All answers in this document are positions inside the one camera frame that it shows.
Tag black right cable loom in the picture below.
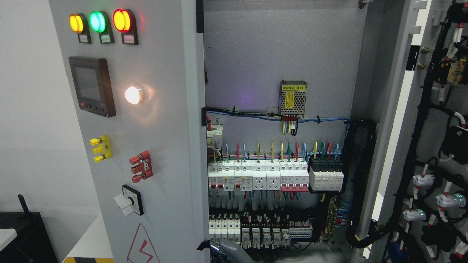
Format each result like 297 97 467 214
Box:
342 119 399 249

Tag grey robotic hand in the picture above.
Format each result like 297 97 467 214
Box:
210 239 255 263

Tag black digital power meter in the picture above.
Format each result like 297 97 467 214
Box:
68 56 116 118

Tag yellow indicator lamp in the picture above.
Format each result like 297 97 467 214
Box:
69 13 84 34

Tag green indicator lamp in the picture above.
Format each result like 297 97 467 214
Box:
89 11 107 33

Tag black box at left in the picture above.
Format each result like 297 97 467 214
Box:
0 194 57 263

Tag brass ground bar right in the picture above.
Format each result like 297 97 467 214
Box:
324 196 338 239

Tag red electrical hazard sticker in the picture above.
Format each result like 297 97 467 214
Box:
127 223 160 263

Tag black white surge protector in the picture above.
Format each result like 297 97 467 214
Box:
309 157 344 192

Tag white din rail sockets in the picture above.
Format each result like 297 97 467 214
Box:
251 160 281 190

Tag yellow terminal block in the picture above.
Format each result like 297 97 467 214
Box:
89 135 113 163

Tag red indicator lamp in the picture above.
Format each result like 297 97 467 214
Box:
113 9 132 33

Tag row of small breakers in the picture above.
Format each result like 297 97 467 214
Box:
208 160 253 195

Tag white lower breaker row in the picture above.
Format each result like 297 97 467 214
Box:
208 213 241 244

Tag red terminal block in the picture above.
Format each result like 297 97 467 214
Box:
129 151 153 183

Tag white glowing indicator lamp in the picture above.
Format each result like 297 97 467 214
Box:
124 85 144 105

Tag white red triple breaker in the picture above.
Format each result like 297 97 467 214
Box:
280 160 309 193

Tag white current transformers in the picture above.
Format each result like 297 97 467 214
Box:
206 124 224 149

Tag metal mesh power supply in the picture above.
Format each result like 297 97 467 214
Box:
279 80 307 115

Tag grey cabinet door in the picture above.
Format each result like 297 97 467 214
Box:
347 0 467 263
49 0 210 263

